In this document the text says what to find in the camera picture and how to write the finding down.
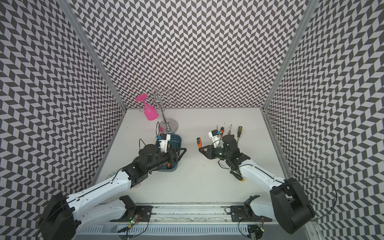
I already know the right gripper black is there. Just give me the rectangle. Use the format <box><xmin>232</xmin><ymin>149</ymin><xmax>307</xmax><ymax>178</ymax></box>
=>
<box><xmin>198</xmin><ymin>144</ymin><xmax>230</xmax><ymax>160</ymax></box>

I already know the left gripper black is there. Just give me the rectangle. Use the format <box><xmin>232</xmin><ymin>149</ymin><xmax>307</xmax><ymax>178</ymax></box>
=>
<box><xmin>146</xmin><ymin>147</ymin><xmax>187</xmax><ymax>173</ymax></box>

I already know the orange handled screwdriver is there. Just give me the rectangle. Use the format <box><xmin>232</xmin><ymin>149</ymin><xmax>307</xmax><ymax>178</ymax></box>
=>
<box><xmin>197</xmin><ymin>138</ymin><xmax>205</xmax><ymax>167</ymax></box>

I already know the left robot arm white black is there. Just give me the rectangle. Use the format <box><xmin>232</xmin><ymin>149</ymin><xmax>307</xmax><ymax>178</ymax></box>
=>
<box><xmin>37</xmin><ymin>144</ymin><xmax>187</xmax><ymax>240</ymax></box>

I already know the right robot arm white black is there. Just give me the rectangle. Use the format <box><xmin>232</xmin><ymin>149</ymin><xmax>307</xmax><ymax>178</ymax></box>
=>
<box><xmin>197</xmin><ymin>135</ymin><xmax>316</xmax><ymax>234</ymax></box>

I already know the teal plastic storage box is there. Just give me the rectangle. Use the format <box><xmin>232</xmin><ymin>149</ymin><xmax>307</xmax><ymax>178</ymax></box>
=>
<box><xmin>155</xmin><ymin>133</ymin><xmax>183</xmax><ymax>172</ymax></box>

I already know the black yellow far screwdriver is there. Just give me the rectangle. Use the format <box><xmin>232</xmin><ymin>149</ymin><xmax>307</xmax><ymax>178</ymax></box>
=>
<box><xmin>237</xmin><ymin>126</ymin><xmax>243</xmax><ymax>143</ymax></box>

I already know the black yellow long screwdriver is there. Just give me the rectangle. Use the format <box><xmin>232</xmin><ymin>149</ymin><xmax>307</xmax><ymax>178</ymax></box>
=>
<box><xmin>230</xmin><ymin>171</ymin><xmax>244</xmax><ymax>182</ymax></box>

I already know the chrome glass holder stand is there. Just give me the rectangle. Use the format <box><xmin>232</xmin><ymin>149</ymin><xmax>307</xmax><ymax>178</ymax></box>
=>
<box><xmin>151</xmin><ymin>87</ymin><xmax>179</xmax><ymax>134</ymax></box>

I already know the pink plastic wine glass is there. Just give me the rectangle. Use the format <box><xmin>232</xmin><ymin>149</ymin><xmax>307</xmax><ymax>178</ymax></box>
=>
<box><xmin>136</xmin><ymin>94</ymin><xmax>159</xmax><ymax>121</ymax></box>

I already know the yellow patterned plate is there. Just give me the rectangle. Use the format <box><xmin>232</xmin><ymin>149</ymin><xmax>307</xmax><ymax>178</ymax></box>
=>
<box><xmin>106</xmin><ymin>170</ymin><xmax>118</xmax><ymax>180</ymax></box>

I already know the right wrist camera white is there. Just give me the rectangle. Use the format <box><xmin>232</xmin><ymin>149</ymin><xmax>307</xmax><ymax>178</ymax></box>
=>
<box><xmin>209</xmin><ymin>129</ymin><xmax>221</xmax><ymax>148</ymax></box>

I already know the aluminium front rail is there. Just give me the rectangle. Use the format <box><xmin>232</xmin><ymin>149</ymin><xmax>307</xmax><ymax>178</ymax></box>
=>
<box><xmin>64</xmin><ymin>203</ymin><xmax>313</xmax><ymax>226</ymax></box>

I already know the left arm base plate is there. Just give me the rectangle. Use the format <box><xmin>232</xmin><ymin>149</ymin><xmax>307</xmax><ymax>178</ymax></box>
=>
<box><xmin>111</xmin><ymin>205</ymin><xmax>153</xmax><ymax>223</ymax></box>

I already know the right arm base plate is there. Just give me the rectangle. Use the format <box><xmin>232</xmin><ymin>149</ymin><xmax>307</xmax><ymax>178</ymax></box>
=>
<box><xmin>230</xmin><ymin>206</ymin><xmax>262</xmax><ymax>223</ymax></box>

